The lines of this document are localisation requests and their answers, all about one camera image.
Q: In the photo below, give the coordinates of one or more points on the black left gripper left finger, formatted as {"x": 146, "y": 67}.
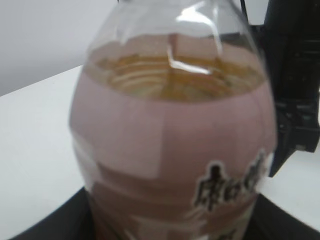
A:
{"x": 72, "y": 221}

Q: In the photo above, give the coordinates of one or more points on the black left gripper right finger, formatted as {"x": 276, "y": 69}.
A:
{"x": 269, "y": 222}

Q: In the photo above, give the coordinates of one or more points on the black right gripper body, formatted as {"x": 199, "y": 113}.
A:
{"x": 290, "y": 40}

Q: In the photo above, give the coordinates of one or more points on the pink oolong tea bottle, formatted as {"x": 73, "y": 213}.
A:
{"x": 173, "y": 122}

